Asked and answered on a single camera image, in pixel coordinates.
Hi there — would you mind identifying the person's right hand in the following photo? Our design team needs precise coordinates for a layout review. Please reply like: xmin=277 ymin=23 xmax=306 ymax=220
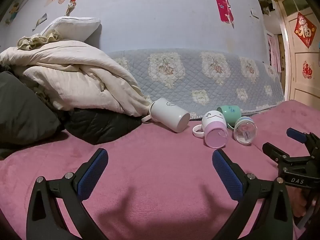
xmin=286 ymin=187 xmax=314 ymax=218

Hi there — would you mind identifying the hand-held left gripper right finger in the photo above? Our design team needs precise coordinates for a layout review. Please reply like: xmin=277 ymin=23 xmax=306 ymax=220
xmin=212 ymin=149 xmax=293 ymax=240

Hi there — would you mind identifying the black puffer jacket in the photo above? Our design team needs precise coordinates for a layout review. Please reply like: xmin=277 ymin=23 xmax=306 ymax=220
xmin=64 ymin=109 xmax=143 ymax=145

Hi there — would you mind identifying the red diamond door poster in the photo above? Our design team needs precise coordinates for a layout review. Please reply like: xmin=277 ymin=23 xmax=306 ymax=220
xmin=294 ymin=12 xmax=317 ymax=48

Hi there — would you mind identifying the dark green cloth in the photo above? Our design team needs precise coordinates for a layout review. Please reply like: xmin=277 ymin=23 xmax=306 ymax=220
xmin=0 ymin=71 xmax=63 ymax=155

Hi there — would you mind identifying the pink and white mug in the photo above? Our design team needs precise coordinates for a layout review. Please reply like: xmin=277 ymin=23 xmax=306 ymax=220
xmin=192 ymin=110 xmax=228 ymax=148

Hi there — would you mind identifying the tall white mug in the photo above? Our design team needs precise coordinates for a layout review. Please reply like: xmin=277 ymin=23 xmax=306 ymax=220
xmin=141 ymin=97 xmax=191 ymax=133

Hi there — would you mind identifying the small red door sticker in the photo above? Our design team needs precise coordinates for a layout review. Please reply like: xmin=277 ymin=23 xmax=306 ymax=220
xmin=302 ymin=60 xmax=313 ymax=79

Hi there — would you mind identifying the torn striped wall sticker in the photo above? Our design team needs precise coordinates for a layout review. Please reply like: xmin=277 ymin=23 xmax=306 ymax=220
xmin=32 ymin=12 xmax=48 ymax=32

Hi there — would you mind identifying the white pillow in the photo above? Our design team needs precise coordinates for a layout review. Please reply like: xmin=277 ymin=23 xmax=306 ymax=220
xmin=40 ymin=16 xmax=102 ymax=42

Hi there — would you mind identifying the red wall banner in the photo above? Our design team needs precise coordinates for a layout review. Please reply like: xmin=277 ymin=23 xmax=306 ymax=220
xmin=210 ymin=0 xmax=235 ymax=28

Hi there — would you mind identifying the clear striped glass cup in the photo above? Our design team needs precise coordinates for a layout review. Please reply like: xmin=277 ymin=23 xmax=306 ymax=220
xmin=233 ymin=116 xmax=258 ymax=145

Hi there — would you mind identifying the green cup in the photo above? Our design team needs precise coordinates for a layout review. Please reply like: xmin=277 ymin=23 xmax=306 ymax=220
xmin=216 ymin=105 xmax=242 ymax=130

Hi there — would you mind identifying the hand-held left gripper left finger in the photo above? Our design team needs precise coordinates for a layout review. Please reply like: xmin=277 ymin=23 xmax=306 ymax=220
xmin=26 ymin=148 xmax=109 ymax=240

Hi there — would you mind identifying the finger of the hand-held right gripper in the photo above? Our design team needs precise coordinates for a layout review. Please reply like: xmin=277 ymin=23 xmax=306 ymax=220
xmin=262 ymin=142 xmax=311 ymax=167
xmin=286 ymin=127 xmax=320 ymax=157

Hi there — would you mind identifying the quilted floral blanket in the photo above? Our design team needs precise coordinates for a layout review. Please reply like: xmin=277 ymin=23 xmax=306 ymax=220
xmin=107 ymin=49 xmax=285 ymax=120

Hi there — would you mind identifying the beige ruffled cloth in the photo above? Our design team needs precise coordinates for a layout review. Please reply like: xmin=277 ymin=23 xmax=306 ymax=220
xmin=17 ymin=29 xmax=64 ymax=50

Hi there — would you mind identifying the cream wooden door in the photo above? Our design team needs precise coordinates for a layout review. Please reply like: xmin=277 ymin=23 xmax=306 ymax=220
xmin=277 ymin=0 xmax=320 ymax=103

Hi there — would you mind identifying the cartoon wall sticker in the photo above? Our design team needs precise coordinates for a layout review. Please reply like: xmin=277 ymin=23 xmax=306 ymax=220
xmin=5 ymin=2 xmax=20 ymax=25

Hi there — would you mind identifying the cream duvet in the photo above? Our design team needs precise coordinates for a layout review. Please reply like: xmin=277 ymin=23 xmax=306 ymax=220
xmin=0 ymin=40 xmax=153 ymax=117

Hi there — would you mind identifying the pink blanket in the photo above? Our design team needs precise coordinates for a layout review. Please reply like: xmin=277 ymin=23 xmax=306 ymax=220
xmin=0 ymin=100 xmax=320 ymax=240

